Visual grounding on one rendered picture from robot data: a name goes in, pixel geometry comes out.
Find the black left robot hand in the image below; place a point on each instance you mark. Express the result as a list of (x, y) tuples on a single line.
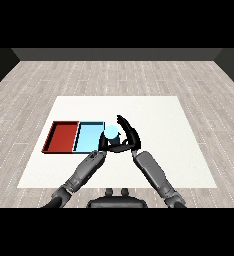
[(103, 143)]

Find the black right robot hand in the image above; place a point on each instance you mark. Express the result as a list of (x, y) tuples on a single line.
[(132, 136)]

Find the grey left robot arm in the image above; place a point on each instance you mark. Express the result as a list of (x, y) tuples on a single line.
[(85, 169)]

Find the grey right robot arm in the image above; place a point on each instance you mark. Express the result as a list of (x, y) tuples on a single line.
[(154, 173)]

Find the small blue can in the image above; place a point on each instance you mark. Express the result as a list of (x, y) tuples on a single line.
[(111, 134)]

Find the light blue shallow open box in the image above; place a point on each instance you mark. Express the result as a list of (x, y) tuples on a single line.
[(88, 137)]

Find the red shallow open box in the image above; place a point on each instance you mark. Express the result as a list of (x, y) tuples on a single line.
[(61, 136)]

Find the dark grey robot body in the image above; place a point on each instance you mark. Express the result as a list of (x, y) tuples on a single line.
[(117, 201)]

